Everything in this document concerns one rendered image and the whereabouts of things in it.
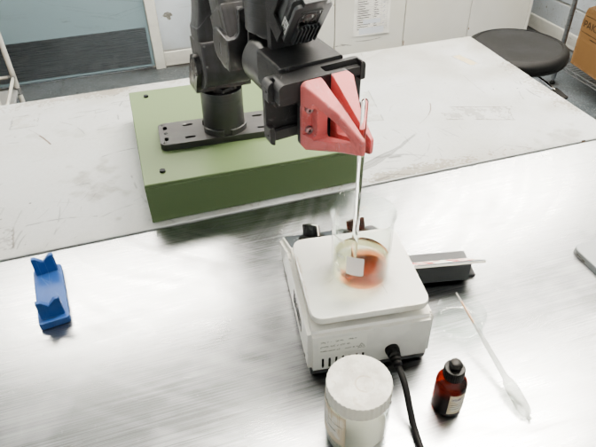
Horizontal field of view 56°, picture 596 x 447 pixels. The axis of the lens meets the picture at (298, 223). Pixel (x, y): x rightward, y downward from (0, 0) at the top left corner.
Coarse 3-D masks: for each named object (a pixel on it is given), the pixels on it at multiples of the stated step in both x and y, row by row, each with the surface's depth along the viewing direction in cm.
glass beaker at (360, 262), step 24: (336, 216) 55; (360, 216) 57; (384, 216) 56; (336, 240) 53; (360, 240) 51; (384, 240) 52; (336, 264) 55; (360, 264) 53; (384, 264) 55; (360, 288) 55
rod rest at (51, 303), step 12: (36, 264) 69; (48, 264) 70; (60, 264) 72; (36, 276) 70; (48, 276) 70; (60, 276) 70; (36, 288) 68; (48, 288) 68; (60, 288) 68; (36, 300) 67; (48, 300) 67; (60, 300) 67; (48, 312) 64; (60, 312) 65; (48, 324) 64; (60, 324) 65
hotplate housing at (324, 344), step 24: (288, 264) 64; (408, 312) 56; (312, 336) 55; (336, 336) 55; (360, 336) 55; (384, 336) 56; (408, 336) 57; (312, 360) 57; (336, 360) 57; (384, 360) 59
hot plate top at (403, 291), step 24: (312, 240) 62; (312, 264) 59; (408, 264) 59; (312, 288) 56; (336, 288) 56; (384, 288) 56; (408, 288) 56; (312, 312) 54; (336, 312) 54; (360, 312) 54; (384, 312) 54
